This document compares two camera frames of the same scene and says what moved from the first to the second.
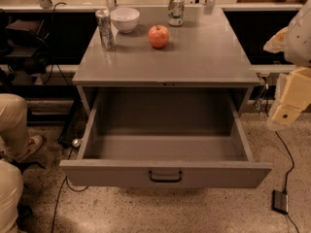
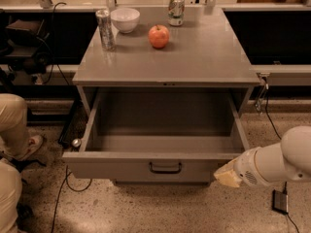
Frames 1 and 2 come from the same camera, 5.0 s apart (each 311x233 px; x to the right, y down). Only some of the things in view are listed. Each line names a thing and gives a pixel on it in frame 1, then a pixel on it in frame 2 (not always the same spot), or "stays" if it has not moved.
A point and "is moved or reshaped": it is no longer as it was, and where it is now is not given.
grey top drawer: [165, 140] is moved or reshaped
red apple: [158, 36] stays
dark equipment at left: [26, 49] stays
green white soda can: [176, 10] stays
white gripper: [299, 43] -> [245, 168]
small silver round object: [76, 143] stays
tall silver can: [106, 32] stays
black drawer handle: [165, 180] -> [164, 172]
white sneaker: [34, 143] stays
